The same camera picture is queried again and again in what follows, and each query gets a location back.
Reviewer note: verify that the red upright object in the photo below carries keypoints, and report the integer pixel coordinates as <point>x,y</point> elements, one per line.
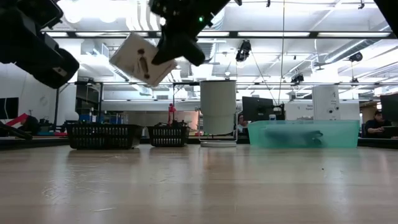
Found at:
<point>171,112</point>

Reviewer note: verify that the teal translucent plastic bin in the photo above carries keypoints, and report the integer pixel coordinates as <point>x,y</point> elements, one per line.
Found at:
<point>339,133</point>

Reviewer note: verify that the silver ceiling air duct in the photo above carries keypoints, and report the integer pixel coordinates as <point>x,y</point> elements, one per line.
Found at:
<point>211,51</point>

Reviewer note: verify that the black wall screen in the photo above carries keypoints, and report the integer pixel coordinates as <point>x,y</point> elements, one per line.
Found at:
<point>9,108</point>

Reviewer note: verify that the black hanging reel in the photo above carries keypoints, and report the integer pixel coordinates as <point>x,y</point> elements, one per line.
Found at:
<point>355,57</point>
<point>298,77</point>
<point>243,51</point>

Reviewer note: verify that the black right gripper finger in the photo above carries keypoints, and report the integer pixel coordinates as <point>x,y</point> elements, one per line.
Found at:
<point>166,55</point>

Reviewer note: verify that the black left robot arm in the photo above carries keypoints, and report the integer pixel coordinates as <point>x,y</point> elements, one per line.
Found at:
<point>18,37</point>

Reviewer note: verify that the white square column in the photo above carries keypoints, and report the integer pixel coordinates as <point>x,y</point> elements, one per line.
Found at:
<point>325,102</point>

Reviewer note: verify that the white metal tumbler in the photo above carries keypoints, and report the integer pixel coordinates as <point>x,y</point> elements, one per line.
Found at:
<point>218,105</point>

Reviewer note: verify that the black metal rack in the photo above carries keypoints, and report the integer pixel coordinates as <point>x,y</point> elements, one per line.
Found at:
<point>57,102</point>

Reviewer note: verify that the person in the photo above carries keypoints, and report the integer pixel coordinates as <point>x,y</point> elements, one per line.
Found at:
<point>377,124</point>
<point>29,124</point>
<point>241,123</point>

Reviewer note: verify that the large black plastic basket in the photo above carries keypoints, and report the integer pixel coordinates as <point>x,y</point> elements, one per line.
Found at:
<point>102,137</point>

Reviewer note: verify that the small black plastic basket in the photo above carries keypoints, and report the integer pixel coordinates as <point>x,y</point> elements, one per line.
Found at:
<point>169,137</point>

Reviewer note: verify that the black computer monitor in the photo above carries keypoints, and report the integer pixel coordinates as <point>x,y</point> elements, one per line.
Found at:
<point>390,107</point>
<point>256,109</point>

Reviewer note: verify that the small white bottle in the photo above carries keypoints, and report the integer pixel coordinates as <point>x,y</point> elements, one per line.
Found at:
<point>272,117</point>

